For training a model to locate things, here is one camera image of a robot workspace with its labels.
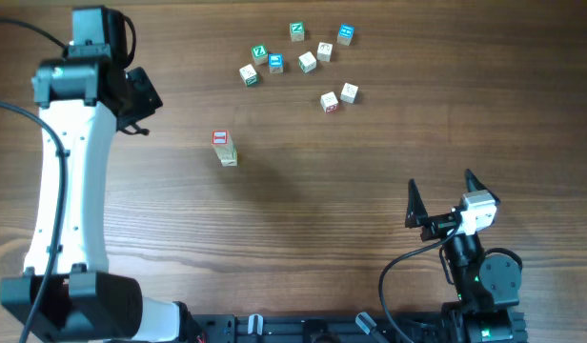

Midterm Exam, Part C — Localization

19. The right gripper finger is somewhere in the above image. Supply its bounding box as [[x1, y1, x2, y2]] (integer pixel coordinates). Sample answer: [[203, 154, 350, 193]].
[[405, 179, 429, 229], [464, 169, 501, 206]]

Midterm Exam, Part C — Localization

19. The red M block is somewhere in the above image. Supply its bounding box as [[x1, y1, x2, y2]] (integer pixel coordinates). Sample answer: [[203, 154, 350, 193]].
[[212, 130, 232, 149]]

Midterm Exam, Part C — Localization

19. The white block green E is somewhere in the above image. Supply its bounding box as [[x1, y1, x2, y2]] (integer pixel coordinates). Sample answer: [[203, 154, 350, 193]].
[[214, 146, 236, 157]]

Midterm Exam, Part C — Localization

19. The white block yellow side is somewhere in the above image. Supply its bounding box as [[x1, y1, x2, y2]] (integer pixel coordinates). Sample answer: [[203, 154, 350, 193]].
[[219, 155, 237, 161]]

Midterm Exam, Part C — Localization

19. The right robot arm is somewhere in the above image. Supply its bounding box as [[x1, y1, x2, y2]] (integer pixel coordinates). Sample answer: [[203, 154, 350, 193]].
[[405, 170, 528, 342]]

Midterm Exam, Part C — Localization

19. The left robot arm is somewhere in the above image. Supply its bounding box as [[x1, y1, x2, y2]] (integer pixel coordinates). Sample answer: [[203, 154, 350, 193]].
[[0, 6, 202, 342]]

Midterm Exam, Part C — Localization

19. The white block blue side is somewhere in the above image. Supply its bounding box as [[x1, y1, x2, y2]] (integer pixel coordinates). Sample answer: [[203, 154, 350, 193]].
[[340, 83, 358, 104]]

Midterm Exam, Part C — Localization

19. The white block red Q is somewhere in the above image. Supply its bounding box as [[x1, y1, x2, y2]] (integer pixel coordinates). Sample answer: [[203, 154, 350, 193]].
[[320, 91, 339, 113]]

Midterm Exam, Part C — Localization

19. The white block teal side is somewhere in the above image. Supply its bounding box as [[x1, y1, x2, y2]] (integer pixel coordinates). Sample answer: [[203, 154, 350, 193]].
[[239, 64, 258, 87]]

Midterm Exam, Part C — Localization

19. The green Z block left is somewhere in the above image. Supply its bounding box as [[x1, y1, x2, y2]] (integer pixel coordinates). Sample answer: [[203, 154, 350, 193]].
[[251, 45, 269, 65]]

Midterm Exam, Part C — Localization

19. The green z block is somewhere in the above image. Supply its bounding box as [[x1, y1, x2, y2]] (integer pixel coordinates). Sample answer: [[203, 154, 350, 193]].
[[289, 22, 305, 42], [251, 45, 269, 65]]

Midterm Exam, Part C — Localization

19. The blue block centre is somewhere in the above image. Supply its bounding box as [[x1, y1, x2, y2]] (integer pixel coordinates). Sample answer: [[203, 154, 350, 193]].
[[268, 53, 284, 73]]

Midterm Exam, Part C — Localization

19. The white block red side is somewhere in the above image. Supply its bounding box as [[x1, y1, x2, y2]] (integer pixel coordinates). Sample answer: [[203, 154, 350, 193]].
[[316, 42, 333, 62]]

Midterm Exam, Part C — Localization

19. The white block green side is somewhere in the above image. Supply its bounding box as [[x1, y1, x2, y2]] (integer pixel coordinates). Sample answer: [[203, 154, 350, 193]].
[[298, 51, 317, 73]]

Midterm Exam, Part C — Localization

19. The blue block far right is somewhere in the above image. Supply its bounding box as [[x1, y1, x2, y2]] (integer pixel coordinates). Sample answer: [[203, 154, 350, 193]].
[[337, 24, 354, 46]]

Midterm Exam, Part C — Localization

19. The green Z block far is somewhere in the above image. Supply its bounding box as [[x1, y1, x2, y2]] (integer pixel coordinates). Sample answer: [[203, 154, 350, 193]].
[[289, 22, 305, 42]]

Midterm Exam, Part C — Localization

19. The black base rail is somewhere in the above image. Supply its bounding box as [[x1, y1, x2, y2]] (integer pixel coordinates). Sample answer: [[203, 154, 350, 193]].
[[178, 312, 529, 343]]

